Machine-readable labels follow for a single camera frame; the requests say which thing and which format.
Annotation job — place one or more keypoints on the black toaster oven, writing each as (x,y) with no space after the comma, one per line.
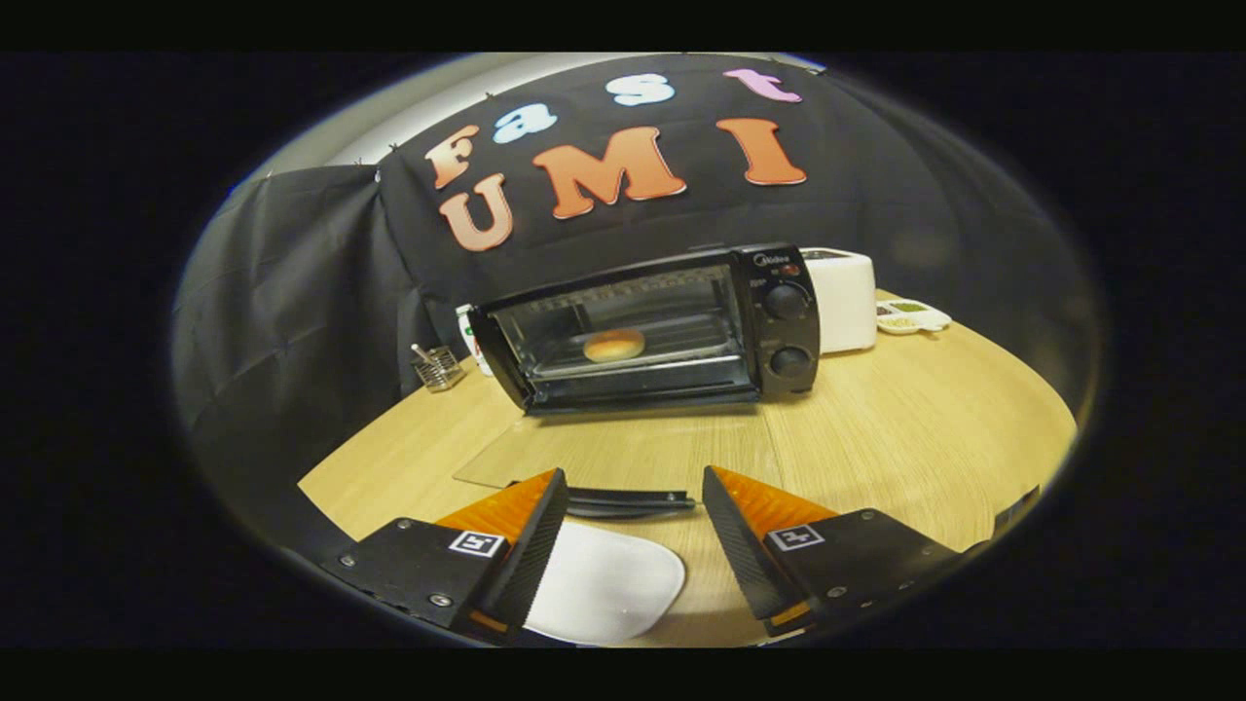
(788,331)

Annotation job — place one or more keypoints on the plain black side cloth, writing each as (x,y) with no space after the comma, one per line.
(282,331)
(973,243)

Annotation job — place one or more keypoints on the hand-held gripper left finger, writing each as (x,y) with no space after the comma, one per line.
(535,555)

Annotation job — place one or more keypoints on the white divided condiment dish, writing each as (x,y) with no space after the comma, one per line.
(910,316)

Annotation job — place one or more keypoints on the round bread bun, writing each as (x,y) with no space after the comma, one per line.
(614,346)

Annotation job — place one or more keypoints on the metal oven tray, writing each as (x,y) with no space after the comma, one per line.
(701,350)

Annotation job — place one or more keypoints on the black backdrop cloth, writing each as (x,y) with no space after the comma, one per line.
(604,234)

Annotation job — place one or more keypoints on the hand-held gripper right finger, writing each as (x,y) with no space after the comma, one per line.
(740,550)

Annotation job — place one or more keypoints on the white bread toaster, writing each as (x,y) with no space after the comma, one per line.
(847,302)

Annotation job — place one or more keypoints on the small white bottle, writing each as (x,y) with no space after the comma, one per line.
(469,336)

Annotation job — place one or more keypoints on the white plate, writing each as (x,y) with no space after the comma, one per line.
(613,584)

